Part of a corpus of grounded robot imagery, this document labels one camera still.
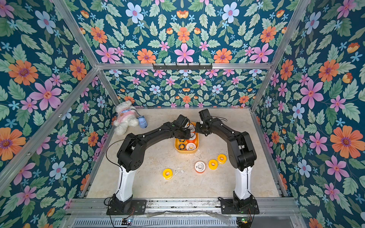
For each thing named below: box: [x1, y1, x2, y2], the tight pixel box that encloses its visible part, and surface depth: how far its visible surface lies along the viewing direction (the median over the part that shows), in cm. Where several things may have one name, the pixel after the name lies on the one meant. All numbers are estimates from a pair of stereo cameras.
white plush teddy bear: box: [113, 100, 139, 136], surface depth 106 cm
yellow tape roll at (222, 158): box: [216, 153, 228, 165], surface depth 91 cm
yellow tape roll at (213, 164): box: [208, 159, 219, 171], surface depth 90 cm
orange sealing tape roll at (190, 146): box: [185, 142, 197, 151], surface depth 97 cm
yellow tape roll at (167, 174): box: [162, 168, 173, 181], surface depth 86 cm
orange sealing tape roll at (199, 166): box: [194, 160, 206, 174], surface depth 88 cm
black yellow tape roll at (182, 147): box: [178, 143, 186, 151], surface depth 97 cm
